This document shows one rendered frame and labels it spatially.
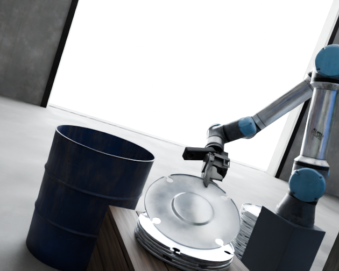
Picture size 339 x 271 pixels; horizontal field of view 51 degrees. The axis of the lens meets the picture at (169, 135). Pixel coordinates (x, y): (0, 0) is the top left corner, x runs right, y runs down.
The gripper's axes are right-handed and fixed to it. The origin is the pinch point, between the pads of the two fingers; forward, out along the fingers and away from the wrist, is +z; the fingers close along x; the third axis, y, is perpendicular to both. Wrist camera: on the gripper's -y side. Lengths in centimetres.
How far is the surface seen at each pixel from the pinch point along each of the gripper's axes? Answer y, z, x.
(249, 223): 45, -57, 63
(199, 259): 0.9, 30.1, -1.0
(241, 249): 45, -49, 76
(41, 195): -54, -4, 35
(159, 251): -8.9, 28.7, 2.8
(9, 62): -229, -302, 162
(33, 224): -54, 1, 46
